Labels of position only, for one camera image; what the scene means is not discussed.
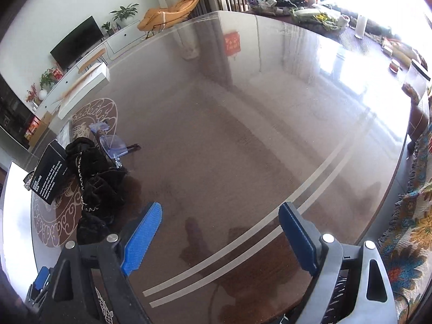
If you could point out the black printed box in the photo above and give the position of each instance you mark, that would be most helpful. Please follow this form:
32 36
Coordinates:
49 175

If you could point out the red flower arrangement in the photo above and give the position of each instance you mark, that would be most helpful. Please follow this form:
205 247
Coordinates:
32 93

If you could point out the small green potted plant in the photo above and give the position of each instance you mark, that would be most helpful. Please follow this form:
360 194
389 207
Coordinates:
106 27

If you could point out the flat white box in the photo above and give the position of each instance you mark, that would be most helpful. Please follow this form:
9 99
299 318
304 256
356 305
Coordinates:
86 87

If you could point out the red gift bag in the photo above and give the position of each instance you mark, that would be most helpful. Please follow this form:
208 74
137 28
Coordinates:
58 73

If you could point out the white television cabinet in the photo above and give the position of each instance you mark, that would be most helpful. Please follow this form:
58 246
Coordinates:
125 38

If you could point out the white cardboard box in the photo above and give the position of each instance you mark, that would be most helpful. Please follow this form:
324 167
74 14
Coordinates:
15 229

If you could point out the phone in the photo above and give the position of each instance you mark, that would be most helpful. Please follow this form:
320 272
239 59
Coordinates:
64 135

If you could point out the small red tin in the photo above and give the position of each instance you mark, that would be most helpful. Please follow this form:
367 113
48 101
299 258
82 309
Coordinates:
394 65

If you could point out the pile of assorted small things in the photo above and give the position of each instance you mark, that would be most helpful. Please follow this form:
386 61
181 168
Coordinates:
293 8

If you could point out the black television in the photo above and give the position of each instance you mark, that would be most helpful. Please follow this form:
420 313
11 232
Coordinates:
77 42

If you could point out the clear plastic container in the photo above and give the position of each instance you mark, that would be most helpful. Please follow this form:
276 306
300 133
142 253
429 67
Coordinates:
416 79

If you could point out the brown cardboard box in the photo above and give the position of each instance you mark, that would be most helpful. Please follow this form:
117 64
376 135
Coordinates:
40 126

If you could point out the dark glass display cabinet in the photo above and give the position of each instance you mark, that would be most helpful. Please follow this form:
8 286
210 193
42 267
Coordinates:
8 108

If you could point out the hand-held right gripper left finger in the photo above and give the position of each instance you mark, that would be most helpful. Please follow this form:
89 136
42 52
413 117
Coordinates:
141 239

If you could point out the bushy green potted plant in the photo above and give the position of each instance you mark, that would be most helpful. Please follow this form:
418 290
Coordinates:
47 79

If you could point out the orange lounge chair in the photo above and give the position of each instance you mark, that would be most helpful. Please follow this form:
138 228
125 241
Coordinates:
168 10

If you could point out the black velvet pouch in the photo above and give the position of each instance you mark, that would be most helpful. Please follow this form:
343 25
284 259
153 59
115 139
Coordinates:
98 185

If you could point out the white cup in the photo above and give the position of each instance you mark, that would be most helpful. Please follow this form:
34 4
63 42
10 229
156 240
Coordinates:
360 27

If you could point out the floral woven blanket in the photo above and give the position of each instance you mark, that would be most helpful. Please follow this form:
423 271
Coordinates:
410 236

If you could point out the blue-tinted eyeglasses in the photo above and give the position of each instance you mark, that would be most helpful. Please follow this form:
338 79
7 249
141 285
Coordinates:
113 145

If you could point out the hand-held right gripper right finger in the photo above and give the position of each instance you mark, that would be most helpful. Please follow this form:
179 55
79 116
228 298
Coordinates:
298 239

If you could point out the wooden stool with metal legs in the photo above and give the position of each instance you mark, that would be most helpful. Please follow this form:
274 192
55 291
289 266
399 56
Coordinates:
92 59

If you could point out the large green potted plant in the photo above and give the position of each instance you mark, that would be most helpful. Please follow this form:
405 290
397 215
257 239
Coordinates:
125 11

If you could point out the white round vase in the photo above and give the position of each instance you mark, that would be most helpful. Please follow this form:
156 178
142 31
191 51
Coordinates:
42 95

